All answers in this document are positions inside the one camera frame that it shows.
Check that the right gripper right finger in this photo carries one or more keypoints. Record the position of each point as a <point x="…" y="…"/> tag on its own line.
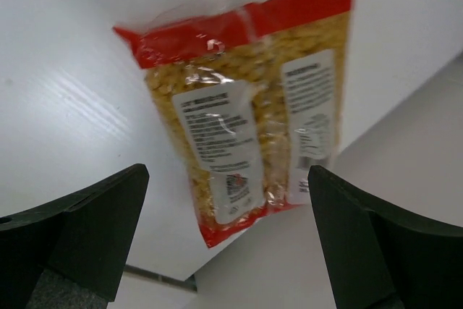
<point x="379" y="255"/>

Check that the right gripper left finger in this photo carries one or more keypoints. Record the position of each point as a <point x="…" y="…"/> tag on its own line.
<point x="71" y="252"/>

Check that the red fusilli pasta bag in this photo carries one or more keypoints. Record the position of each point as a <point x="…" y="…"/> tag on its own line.
<point x="251" y="98"/>

